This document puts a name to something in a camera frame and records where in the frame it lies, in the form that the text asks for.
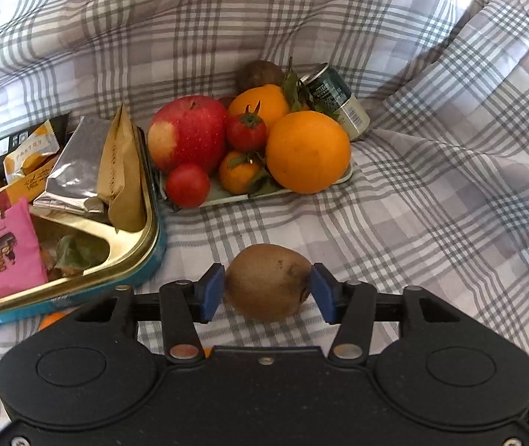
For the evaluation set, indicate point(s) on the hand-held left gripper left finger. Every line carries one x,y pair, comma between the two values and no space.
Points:
211,293

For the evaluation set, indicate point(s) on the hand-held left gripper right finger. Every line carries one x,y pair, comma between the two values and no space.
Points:
322,295

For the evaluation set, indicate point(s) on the brown kiwi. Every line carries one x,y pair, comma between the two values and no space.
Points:
269,283
261,74

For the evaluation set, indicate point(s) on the white fruit tray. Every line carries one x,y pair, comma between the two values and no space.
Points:
218,199

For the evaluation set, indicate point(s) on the blue snack tin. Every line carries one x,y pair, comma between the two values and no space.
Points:
106,283

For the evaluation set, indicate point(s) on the small red tomato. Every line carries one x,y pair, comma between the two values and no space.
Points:
188,186

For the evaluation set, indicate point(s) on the mandarin with leaves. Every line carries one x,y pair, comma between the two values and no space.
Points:
239,173

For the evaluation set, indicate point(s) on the crumpled green wrapper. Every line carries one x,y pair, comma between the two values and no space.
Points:
73,253

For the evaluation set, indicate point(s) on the large orange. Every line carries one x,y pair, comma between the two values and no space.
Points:
307,151

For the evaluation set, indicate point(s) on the grey plaid blanket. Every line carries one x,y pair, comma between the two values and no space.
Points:
431,195

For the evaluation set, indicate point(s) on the tan paper snack packet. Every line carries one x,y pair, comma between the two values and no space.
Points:
120,167

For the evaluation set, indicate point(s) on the red apple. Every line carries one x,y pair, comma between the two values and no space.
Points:
185,134

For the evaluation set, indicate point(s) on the red tomato with stem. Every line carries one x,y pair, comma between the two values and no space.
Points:
246,131

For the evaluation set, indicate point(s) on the silver foil snack packet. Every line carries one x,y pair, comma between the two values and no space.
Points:
78,167

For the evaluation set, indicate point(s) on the green drink can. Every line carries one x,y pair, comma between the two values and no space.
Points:
341,100

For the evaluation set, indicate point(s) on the pink snack packet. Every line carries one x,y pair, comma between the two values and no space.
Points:
11,251

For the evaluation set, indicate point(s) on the green citrus leaves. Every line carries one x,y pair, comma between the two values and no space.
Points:
294,90

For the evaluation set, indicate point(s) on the orange snack bar packet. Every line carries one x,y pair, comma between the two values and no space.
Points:
27,186

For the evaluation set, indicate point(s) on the orange white pastry packet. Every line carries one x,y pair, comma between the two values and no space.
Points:
32,148

